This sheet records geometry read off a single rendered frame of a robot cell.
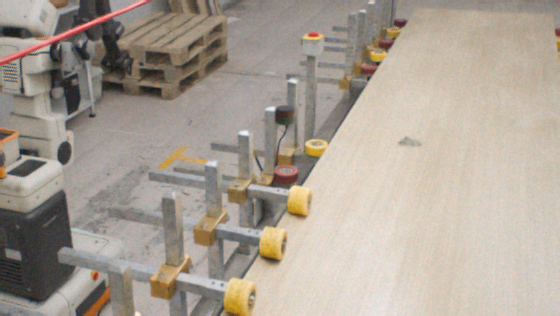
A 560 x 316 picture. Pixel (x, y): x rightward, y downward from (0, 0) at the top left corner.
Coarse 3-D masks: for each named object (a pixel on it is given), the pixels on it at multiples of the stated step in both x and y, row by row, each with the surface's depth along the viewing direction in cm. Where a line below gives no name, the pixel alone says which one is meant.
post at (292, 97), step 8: (296, 80) 236; (288, 88) 237; (296, 88) 236; (288, 96) 238; (296, 96) 237; (288, 104) 239; (296, 104) 239; (296, 112) 241; (296, 120) 242; (288, 128) 243; (296, 128) 244; (288, 136) 245; (296, 136) 246; (288, 144) 246; (296, 144) 248
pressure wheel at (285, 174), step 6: (276, 168) 221; (282, 168) 222; (288, 168) 221; (294, 168) 221; (276, 174) 218; (282, 174) 217; (288, 174) 217; (294, 174) 217; (276, 180) 219; (282, 180) 218; (288, 180) 217; (294, 180) 218
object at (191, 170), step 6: (174, 168) 236; (180, 168) 235; (186, 168) 234; (192, 168) 234; (198, 168) 234; (204, 168) 234; (192, 174) 234; (198, 174) 233; (204, 174) 232; (222, 174) 229; (228, 174) 229; (234, 174) 229; (228, 180) 229; (276, 186) 222; (282, 186) 221; (288, 186) 220
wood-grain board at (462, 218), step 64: (384, 64) 325; (448, 64) 321; (512, 64) 318; (384, 128) 251; (448, 128) 249; (512, 128) 247; (320, 192) 206; (384, 192) 205; (448, 192) 204; (512, 192) 203; (320, 256) 174; (384, 256) 173; (448, 256) 172; (512, 256) 171
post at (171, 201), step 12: (168, 192) 153; (168, 204) 153; (180, 204) 155; (168, 216) 154; (180, 216) 156; (168, 228) 156; (180, 228) 157; (168, 240) 157; (180, 240) 158; (168, 252) 159; (180, 252) 159; (168, 264) 160; (180, 300) 164; (180, 312) 166
